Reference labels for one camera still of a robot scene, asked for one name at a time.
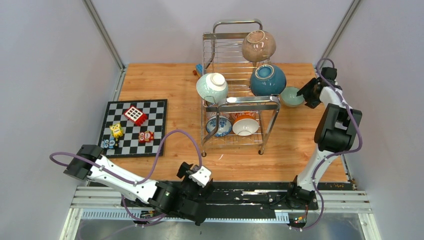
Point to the blue floral bowl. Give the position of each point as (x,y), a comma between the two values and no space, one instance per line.
(224,126)

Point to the yellow owl toy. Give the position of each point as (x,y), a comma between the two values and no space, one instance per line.
(116,130)

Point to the steel two-tier dish rack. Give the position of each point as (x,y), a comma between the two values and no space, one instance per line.
(222,53)

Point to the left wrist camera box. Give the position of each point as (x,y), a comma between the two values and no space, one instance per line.
(200,175)

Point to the black white chessboard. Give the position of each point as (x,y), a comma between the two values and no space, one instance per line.
(128,144)

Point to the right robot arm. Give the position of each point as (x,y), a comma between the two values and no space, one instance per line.
(334,136)

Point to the large ribbed celadon bowl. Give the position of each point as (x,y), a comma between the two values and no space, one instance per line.
(212,87)

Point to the small celadon green bowl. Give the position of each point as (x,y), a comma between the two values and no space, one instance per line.
(290,98)

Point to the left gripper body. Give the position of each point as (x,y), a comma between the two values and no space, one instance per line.
(190,188)

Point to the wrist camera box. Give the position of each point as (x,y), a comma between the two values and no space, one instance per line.
(200,175)
(329,73)

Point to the orange geometric pattern bowl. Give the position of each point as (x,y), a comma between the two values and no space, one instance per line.
(211,115)

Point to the brown speckled bowl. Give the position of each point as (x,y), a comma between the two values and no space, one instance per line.
(258,46)

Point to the orange bowl white inside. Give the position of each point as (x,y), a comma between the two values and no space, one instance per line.
(245,126)

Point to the red toy brick block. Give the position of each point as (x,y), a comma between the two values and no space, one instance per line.
(136,116)

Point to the red robot toy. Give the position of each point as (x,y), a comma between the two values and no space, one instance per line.
(146,136)

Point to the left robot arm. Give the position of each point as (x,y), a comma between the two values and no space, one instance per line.
(187,200)

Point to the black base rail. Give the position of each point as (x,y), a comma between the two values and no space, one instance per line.
(247,200)

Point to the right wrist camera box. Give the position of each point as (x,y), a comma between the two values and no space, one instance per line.
(329,73)

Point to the blue owl toy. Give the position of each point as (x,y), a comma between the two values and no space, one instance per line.
(111,143)

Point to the orange floral white bowl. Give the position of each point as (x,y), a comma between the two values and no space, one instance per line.
(236,115)

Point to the teal glazed bowl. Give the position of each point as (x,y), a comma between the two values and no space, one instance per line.
(267,80)

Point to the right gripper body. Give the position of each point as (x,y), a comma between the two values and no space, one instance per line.
(308,91)

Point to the toy brick car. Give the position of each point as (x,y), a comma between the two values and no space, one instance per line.
(198,70)

